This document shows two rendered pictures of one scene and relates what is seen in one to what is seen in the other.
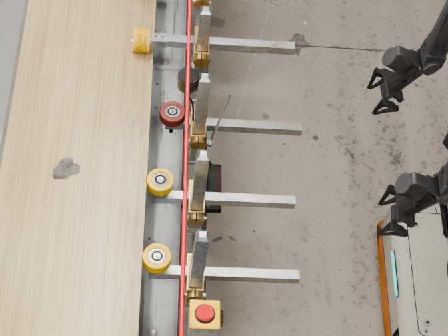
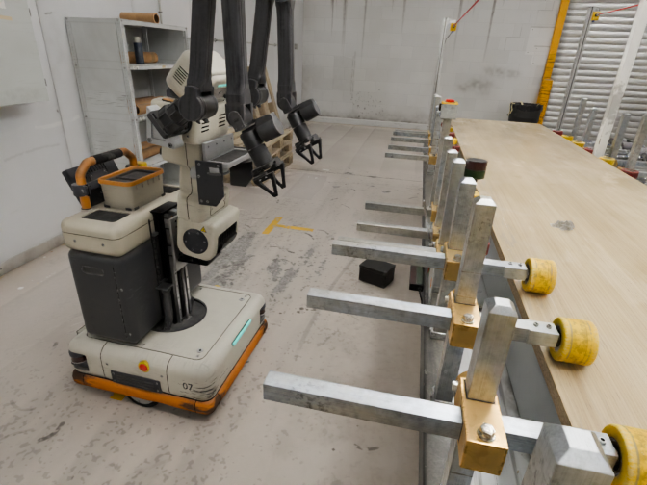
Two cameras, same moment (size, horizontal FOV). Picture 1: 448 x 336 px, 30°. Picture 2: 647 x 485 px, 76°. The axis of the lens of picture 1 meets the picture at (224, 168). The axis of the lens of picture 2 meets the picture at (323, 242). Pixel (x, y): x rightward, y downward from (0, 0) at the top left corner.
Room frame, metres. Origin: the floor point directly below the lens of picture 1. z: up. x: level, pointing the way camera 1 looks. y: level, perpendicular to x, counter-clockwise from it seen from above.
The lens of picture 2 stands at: (2.75, 0.15, 1.40)
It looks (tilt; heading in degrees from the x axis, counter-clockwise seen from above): 25 degrees down; 200
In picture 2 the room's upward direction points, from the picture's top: 3 degrees clockwise
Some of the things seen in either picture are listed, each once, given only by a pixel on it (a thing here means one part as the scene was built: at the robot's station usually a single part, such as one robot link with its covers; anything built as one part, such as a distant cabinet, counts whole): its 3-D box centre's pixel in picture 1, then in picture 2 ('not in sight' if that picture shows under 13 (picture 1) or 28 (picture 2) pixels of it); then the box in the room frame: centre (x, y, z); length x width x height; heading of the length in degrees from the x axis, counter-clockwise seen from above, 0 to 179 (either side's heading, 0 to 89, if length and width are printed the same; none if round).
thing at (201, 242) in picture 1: (196, 275); (439, 193); (1.02, 0.02, 0.88); 0.04 x 0.04 x 0.48; 9
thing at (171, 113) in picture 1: (171, 121); not in sight; (1.54, 0.19, 0.85); 0.08 x 0.08 x 0.11
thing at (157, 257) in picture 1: (156, 264); not in sight; (1.04, 0.14, 0.85); 0.08 x 0.08 x 0.11
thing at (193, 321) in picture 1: (203, 320); (448, 111); (0.76, -0.01, 1.18); 0.07 x 0.07 x 0.08; 9
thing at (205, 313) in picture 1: (205, 313); not in sight; (0.76, -0.01, 1.22); 0.04 x 0.04 x 0.02
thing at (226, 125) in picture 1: (233, 126); (405, 251); (1.57, -0.01, 0.84); 0.43 x 0.03 x 0.04; 99
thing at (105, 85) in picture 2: not in sight; (145, 123); (-0.12, -2.58, 0.78); 0.90 x 0.45 x 1.55; 9
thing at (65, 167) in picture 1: (64, 167); (565, 223); (1.27, 0.46, 0.91); 0.09 x 0.07 x 0.02; 133
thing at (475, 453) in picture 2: not in sight; (478, 417); (2.27, 0.21, 0.95); 0.14 x 0.06 x 0.05; 9
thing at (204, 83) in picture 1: (199, 125); (446, 235); (1.51, 0.10, 0.90); 0.04 x 0.04 x 0.48; 9
